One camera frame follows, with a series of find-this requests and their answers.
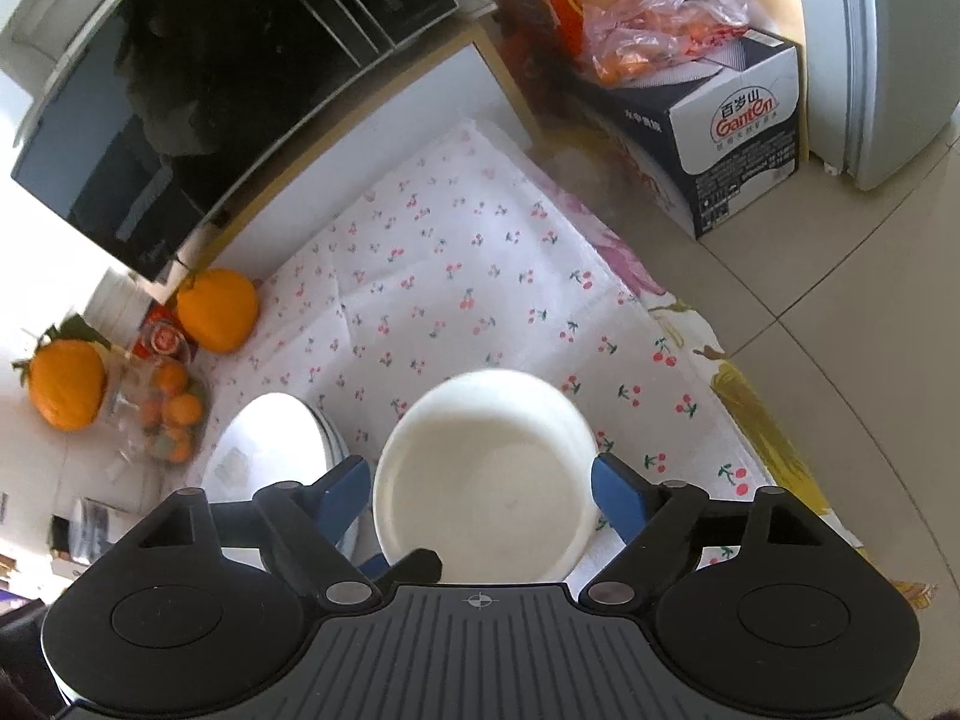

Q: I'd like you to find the glass jar of small oranges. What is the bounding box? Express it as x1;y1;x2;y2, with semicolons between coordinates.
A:
105;349;211;466

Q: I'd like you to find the black microwave oven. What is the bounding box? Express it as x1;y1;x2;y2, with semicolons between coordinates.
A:
0;0;500;286

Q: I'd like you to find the white wood-trimmed stand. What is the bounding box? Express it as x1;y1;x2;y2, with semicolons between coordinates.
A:
180;22;541;293

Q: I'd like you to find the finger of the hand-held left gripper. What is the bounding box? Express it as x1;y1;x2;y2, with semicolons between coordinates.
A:
356;549;443;587

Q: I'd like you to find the stack of paper cups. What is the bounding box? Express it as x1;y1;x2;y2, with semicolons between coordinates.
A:
86;270;196;365

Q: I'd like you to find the floral table cover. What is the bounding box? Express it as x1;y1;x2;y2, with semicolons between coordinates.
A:
525;150;938;616

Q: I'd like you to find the large orange with leaves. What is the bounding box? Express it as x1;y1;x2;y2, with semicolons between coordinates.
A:
11;319;113;432

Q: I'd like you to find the dark jar with clear lid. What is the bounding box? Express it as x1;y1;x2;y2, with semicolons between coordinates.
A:
71;499;125;563

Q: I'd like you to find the cherry print tablecloth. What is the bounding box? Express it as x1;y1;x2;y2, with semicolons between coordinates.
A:
184;120;781;586

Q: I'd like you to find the flat brown cardboard sheet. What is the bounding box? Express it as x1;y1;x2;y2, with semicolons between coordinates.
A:
750;0;812;166

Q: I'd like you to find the grey white refrigerator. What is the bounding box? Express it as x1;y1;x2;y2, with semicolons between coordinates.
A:
802;0;960;192

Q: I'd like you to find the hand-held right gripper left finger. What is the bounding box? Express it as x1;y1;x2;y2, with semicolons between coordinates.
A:
139;456;380;610

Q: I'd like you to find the plastic bag of oranges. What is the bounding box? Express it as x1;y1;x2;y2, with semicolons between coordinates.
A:
581;0;751;87

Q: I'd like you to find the dark water carton box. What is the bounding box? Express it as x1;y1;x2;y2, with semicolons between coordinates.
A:
525;26;800;241

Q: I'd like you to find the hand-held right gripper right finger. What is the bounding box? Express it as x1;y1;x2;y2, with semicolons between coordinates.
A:
579;454;833;610

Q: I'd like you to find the round white bowl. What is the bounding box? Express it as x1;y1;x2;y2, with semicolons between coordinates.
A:
373;369;601;584

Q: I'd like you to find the red cardboard box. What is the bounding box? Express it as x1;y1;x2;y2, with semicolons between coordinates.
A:
517;0;676;68

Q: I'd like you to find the white floral plate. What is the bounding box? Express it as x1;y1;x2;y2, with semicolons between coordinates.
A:
201;394;353;541

